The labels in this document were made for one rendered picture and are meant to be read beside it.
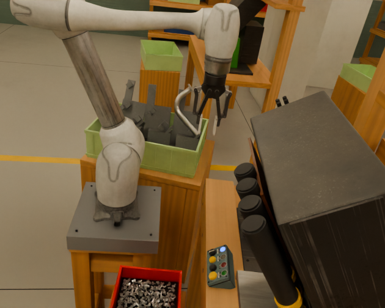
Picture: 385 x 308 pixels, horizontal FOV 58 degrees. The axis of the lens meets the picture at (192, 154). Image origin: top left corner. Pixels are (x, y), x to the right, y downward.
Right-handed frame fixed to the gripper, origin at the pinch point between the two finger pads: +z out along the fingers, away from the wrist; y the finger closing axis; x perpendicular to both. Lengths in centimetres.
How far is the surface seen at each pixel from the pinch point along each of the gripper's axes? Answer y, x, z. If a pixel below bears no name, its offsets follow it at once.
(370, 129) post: -69, -16, 1
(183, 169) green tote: 6, -40, 48
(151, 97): 29, -73, 23
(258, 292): -15, 56, 18
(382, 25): -351, -598, 41
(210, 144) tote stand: -10, -79, 52
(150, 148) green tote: 25, -43, 39
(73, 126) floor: 128, -224, 132
